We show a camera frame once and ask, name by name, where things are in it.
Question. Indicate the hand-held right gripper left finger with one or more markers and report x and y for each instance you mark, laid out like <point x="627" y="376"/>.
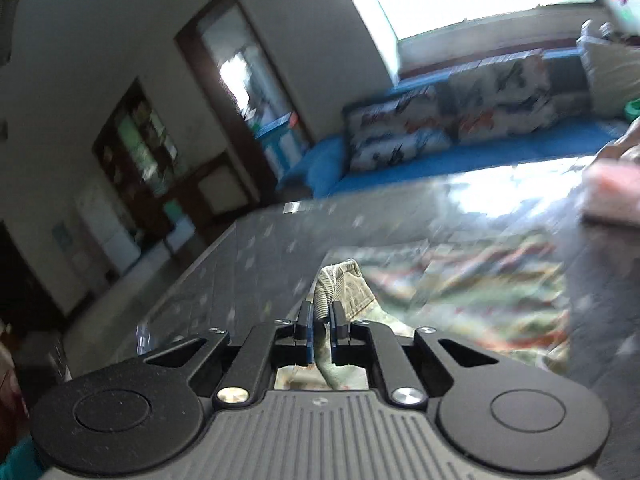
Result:
<point x="303" y="332"/>

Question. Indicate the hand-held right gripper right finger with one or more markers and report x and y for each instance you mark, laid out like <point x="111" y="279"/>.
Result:
<point x="339" y="332"/>

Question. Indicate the green patterned garment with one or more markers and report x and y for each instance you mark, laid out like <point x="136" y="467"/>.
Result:
<point x="450" y="290"/>

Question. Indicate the blue cabinet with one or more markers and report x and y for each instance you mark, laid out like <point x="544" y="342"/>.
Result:
<point x="280" y="145"/>

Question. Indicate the small butterfly print cushion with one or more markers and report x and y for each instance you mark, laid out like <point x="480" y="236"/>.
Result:
<point x="395" y="130"/>

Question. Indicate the blue sofa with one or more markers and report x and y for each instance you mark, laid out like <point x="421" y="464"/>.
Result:
<point x="500" y="152"/>

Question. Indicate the large butterfly print cushion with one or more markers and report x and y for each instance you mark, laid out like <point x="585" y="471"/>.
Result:
<point x="500" y="95"/>

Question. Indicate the pink plastic bag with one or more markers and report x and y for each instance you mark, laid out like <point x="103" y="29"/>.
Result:
<point x="612" y="192"/>

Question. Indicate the cream garment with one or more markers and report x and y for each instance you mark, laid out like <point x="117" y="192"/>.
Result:
<point x="622" y="145"/>

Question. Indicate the green bowl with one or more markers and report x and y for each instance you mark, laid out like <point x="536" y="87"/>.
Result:
<point x="634" y="110"/>

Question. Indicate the white pillow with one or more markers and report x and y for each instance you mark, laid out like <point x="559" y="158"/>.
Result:
<point x="612" y="75"/>

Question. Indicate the wooden door frame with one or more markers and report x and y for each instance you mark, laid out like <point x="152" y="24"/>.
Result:
<point x="192" y="70"/>

